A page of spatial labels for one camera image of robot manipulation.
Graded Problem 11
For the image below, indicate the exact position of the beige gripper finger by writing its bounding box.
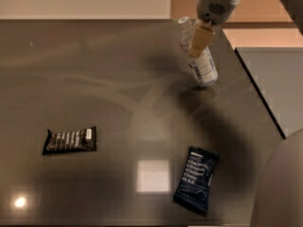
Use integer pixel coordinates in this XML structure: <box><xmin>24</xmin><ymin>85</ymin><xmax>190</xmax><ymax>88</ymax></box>
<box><xmin>188</xmin><ymin>23</ymin><xmax>215</xmax><ymax>59</ymax></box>

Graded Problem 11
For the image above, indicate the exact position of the clear plastic water bottle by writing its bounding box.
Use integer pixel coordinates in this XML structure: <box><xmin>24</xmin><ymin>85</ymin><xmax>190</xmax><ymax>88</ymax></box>
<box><xmin>178</xmin><ymin>16</ymin><xmax>218</xmax><ymax>87</ymax></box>

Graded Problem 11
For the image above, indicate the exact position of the grey side table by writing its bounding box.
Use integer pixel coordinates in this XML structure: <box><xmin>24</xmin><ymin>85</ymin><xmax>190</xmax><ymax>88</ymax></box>
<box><xmin>235</xmin><ymin>47</ymin><xmax>303</xmax><ymax>138</ymax></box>

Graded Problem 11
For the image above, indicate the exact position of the dark blue snack bar wrapper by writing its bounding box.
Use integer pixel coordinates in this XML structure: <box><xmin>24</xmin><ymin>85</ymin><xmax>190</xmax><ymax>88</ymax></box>
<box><xmin>173</xmin><ymin>146</ymin><xmax>220</xmax><ymax>214</ymax></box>

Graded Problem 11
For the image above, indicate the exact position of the black snack bar wrapper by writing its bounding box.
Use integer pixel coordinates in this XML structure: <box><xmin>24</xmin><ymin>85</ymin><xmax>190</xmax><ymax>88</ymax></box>
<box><xmin>43</xmin><ymin>127</ymin><xmax>98</xmax><ymax>155</ymax></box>

